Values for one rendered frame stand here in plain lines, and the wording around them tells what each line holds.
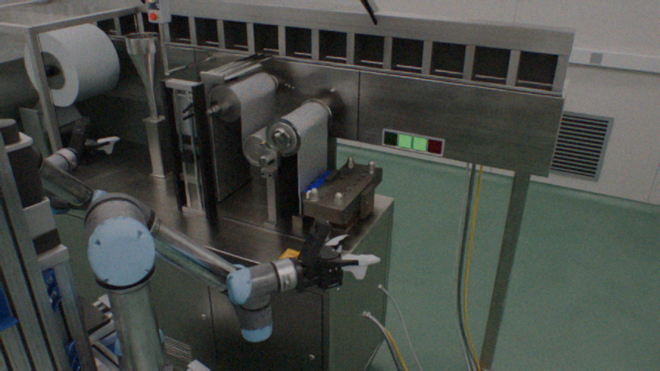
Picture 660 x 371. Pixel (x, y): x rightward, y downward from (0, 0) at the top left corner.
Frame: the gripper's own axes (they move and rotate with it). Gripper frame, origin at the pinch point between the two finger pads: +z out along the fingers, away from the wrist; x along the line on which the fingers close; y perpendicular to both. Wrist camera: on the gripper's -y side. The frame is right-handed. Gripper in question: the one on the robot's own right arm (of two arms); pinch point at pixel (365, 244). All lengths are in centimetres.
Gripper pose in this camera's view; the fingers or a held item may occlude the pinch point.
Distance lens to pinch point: 135.0
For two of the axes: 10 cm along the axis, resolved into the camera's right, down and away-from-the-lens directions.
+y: 0.5, 9.4, 3.4
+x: 4.3, 2.9, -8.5
